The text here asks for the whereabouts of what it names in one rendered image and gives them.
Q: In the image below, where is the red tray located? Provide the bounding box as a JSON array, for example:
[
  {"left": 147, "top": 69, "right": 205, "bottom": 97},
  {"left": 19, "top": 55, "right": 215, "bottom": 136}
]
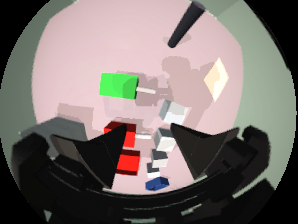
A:
[{"left": 116, "top": 149, "right": 141, "bottom": 176}]

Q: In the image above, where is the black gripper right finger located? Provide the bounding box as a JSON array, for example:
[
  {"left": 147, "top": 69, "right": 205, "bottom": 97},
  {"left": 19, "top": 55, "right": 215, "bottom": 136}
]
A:
[{"left": 170, "top": 123, "right": 241, "bottom": 180}]

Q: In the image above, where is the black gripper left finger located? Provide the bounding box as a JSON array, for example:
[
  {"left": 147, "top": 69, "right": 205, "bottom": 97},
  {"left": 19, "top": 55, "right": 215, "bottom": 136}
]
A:
[{"left": 49, "top": 124, "right": 128, "bottom": 190}]

